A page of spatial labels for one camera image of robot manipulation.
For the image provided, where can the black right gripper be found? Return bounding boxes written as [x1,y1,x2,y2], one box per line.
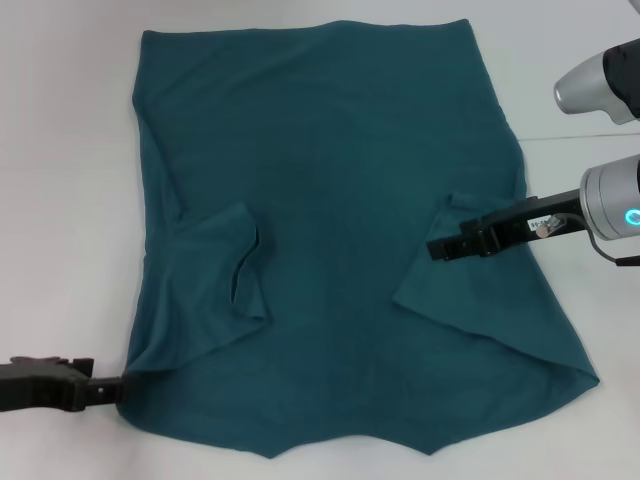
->
[426,187,587,262]

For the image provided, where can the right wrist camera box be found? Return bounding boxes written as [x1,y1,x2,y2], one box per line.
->
[553,39,640,126]

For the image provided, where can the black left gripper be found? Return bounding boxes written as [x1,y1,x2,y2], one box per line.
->
[0,355,124,414]

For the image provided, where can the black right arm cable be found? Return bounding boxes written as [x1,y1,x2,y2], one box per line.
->
[587,234,640,269]

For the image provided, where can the teal blue shirt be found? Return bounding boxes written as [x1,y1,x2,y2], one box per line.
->
[114,18,600,444]

